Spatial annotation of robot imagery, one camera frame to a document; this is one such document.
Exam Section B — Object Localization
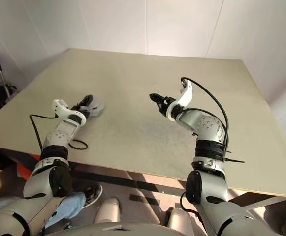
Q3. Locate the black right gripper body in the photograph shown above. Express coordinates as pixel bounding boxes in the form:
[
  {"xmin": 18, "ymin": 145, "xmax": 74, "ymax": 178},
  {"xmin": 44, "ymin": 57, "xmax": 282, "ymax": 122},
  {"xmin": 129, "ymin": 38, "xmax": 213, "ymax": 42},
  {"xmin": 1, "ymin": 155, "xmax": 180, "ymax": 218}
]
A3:
[{"xmin": 160, "ymin": 96, "xmax": 177, "ymax": 118}]

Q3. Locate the black patterned sneaker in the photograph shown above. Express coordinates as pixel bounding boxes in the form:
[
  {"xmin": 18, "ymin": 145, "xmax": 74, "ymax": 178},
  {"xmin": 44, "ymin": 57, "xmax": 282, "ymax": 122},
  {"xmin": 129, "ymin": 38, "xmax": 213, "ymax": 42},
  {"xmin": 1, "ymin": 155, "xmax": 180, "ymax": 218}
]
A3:
[{"xmin": 82, "ymin": 184, "xmax": 103, "ymax": 209}]

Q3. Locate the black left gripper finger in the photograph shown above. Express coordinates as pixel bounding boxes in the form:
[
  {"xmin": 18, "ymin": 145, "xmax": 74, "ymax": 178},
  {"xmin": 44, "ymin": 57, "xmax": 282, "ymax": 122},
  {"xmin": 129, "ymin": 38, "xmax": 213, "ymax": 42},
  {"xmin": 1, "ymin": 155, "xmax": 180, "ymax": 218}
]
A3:
[{"xmin": 79, "ymin": 94, "xmax": 95, "ymax": 107}]

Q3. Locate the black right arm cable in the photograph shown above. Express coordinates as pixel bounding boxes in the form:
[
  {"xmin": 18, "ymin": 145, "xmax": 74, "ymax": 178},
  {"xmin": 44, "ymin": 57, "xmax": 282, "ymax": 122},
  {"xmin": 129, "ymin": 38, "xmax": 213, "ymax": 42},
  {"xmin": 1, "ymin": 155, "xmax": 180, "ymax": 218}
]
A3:
[{"xmin": 180, "ymin": 77, "xmax": 230, "ymax": 158}]

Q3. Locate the black zip tie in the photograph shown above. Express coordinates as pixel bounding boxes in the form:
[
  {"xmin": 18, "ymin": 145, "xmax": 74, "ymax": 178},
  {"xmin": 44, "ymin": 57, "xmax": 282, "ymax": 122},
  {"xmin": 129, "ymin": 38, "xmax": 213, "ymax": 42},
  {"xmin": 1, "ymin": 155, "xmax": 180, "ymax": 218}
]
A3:
[{"xmin": 225, "ymin": 149, "xmax": 245, "ymax": 164}]

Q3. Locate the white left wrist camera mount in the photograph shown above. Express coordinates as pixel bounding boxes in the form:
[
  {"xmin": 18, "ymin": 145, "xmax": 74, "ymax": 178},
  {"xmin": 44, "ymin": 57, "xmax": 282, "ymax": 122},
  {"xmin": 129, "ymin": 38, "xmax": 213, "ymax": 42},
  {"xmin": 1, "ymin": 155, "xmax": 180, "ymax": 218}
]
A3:
[{"xmin": 52, "ymin": 99, "xmax": 86, "ymax": 123}]

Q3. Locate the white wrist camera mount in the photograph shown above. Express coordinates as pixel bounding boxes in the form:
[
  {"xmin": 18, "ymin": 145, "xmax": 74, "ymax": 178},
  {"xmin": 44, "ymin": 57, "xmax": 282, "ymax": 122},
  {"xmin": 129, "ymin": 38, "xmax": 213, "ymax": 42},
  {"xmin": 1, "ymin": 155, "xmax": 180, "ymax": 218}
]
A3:
[
  {"xmin": 52, "ymin": 99, "xmax": 86, "ymax": 123},
  {"xmin": 166, "ymin": 78, "xmax": 193, "ymax": 122}
]

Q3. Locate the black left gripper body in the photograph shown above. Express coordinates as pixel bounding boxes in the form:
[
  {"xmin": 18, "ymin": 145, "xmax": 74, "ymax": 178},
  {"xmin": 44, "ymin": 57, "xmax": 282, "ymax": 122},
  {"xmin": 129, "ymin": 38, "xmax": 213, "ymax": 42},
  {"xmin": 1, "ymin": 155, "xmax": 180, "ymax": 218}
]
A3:
[{"xmin": 70, "ymin": 102, "xmax": 91, "ymax": 118}]

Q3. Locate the orange cloth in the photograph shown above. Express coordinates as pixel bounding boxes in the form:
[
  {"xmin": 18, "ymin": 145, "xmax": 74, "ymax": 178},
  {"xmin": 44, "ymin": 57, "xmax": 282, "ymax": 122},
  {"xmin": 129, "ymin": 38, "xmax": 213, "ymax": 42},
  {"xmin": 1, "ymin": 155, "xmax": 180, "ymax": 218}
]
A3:
[{"xmin": 17, "ymin": 164, "xmax": 39, "ymax": 181}]

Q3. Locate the person's blue jeans leg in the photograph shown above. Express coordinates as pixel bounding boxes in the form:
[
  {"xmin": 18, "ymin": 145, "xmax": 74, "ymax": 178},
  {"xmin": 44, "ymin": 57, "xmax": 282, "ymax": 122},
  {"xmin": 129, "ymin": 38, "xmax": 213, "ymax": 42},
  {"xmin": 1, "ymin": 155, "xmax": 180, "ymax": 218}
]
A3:
[{"xmin": 0, "ymin": 191, "xmax": 87, "ymax": 230}]

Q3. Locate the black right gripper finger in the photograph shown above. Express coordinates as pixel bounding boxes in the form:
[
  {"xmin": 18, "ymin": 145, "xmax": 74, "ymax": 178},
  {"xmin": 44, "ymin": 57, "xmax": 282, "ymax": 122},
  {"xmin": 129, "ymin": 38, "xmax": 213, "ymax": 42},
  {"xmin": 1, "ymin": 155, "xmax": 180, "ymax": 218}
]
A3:
[
  {"xmin": 149, "ymin": 92, "xmax": 167, "ymax": 102},
  {"xmin": 152, "ymin": 98, "xmax": 164, "ymax": 111}
]

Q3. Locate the beige rounded shape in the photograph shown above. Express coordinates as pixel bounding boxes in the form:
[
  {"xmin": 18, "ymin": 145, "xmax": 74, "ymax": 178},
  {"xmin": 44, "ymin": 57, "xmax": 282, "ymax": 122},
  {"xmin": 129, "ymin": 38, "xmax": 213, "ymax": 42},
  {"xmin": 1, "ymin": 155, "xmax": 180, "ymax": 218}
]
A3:
[
  {"xmin": 95, "ymin": 197, "xmax": 121, "ymax": 223},
  {"xmin": 167, "ymin": 207, "xmax": 195, "ymax": 236}
]

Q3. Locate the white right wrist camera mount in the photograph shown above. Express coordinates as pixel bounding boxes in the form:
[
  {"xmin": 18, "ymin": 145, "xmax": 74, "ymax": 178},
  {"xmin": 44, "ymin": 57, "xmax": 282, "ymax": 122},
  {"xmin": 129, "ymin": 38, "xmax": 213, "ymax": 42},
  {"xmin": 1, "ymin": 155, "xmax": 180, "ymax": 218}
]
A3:
[{"xmin": 166, "ymin": 78, "xmax": 193, "ymax": 122}]

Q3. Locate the grey robot torso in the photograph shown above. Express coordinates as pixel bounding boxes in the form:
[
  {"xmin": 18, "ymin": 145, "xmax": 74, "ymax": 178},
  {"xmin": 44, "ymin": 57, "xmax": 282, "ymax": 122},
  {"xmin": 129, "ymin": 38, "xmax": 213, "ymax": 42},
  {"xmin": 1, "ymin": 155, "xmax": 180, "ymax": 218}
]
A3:
[{"xmin": 44, "ymin": 221, "xmax": 195, "ymax": 236}]

